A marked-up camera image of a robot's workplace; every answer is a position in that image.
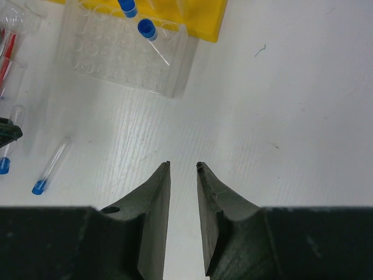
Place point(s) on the blue capped test tube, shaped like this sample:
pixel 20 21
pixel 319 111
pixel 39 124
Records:
pixel 17 115

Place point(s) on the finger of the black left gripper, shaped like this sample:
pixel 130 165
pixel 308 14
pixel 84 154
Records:
pixel 9 132

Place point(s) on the red orange stirring rod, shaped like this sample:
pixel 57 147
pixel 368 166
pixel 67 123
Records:
pixel 8 40

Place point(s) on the yellow test tube rack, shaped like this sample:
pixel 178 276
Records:
pixel 175 14

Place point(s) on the clear plastic tube rack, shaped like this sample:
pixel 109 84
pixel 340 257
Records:
pixel 98 41

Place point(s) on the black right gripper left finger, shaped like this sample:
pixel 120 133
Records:
pixel 125 240

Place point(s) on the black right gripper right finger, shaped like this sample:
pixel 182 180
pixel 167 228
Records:
pixel 241 240

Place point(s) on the small glass beaker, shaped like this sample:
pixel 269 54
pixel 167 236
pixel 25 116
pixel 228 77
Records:
pixel 19 19

